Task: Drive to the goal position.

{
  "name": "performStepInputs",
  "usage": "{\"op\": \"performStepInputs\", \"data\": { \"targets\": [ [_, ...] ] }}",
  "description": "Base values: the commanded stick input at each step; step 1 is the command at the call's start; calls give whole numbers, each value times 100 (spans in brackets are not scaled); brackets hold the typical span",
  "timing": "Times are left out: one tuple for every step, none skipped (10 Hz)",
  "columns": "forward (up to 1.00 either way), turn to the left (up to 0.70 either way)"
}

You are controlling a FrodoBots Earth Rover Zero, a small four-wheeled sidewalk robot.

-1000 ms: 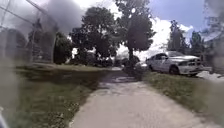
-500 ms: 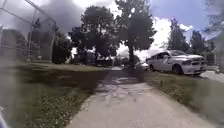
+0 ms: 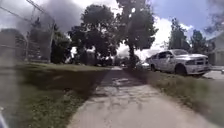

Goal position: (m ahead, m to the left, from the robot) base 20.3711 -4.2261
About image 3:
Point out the grey asphalt road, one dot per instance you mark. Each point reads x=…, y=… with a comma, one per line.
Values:
x=216, y=75

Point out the grass verge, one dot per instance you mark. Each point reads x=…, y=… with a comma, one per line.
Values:
x=181, y=87

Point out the grass field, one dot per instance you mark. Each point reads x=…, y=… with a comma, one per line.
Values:
x=40, y=96

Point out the tall dark tree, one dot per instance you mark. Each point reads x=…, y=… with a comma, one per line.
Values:
x=136, y=26

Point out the broad dark tree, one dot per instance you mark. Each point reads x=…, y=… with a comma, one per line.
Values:
x=95, y=30

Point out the dark bush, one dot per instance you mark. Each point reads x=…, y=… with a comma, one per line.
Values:
x=60, y=46

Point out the grey concrete path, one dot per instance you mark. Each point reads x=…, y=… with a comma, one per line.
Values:
x=133, y=106

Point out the white pickup truck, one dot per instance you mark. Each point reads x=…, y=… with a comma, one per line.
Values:
x=180, y=62

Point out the pale building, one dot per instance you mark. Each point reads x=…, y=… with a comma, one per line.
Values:
x=217, y=50

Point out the tree branches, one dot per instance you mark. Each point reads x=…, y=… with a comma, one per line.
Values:
x=218, y=16

